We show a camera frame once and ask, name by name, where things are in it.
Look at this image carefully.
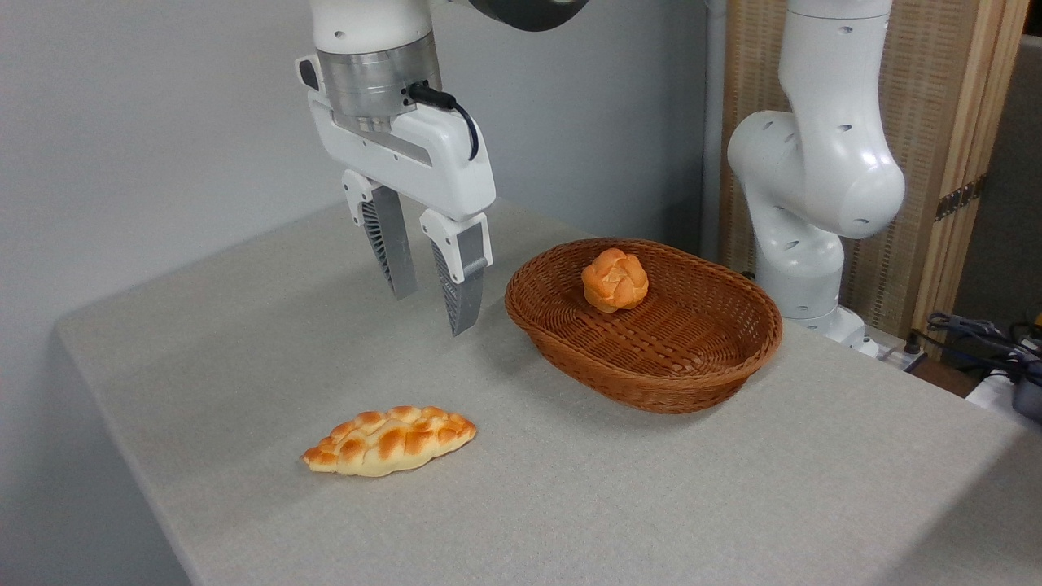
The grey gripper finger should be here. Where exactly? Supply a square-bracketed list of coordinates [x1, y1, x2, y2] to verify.
[342, 169, 418, 300]
[419, 209, 493, 337]

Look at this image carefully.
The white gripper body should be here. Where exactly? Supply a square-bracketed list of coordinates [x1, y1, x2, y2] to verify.
[296, 54, 497, 223]

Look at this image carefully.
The long braided bread loaf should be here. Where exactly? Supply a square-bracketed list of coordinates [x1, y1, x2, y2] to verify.
[302, 405, 478, 478]

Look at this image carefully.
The round orange bread roll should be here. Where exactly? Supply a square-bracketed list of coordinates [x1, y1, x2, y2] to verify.
[581, 248, 650, 314]

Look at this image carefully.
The brown wicker basket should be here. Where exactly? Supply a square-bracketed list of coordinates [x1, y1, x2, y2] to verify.
[504, 238, 784, 415]

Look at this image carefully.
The white power strip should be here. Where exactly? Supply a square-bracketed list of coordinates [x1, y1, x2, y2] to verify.
[873, 340, 929, 373]

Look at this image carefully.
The metal screen hinge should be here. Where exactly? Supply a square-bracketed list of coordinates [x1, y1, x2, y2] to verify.
[934, 174, 988, 222]

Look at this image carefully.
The wooden woven folding screen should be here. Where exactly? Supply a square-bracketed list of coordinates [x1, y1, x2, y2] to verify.
[720, 0, 1031, 339]

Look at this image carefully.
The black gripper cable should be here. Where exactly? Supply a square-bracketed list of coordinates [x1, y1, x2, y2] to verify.
[407, 81, 481, 162]

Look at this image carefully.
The dark cable bundle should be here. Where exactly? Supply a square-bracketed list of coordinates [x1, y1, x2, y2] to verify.
[912, 312, 1042, 383]

